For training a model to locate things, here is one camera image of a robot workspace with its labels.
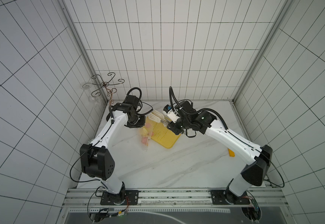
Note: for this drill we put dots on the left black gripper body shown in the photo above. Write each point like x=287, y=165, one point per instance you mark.
x=136, y=121

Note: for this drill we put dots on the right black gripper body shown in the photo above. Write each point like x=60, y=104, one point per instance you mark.
x=175, y=127

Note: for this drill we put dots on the clear resealable zip bag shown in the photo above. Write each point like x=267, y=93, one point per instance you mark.
x=146, y=132

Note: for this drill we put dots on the steel tongs white tips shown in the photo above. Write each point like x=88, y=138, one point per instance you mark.
x=158, y=117

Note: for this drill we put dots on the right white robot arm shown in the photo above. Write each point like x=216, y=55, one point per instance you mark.
x=257, y=159

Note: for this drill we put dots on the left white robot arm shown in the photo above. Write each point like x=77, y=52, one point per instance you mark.
x=95, y=159

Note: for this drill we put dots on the yellow plastic tray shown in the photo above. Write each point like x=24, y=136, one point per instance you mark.
x=161, y=134

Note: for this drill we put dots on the yellow rectangular block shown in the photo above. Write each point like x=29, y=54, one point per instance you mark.
x=231, y=153

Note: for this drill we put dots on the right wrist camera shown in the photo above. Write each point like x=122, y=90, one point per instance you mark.
x=170, y=114

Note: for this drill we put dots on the black wire cup rack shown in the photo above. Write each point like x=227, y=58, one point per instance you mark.
x=100, y=85

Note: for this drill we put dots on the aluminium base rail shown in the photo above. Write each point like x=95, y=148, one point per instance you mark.
x=170, y=200

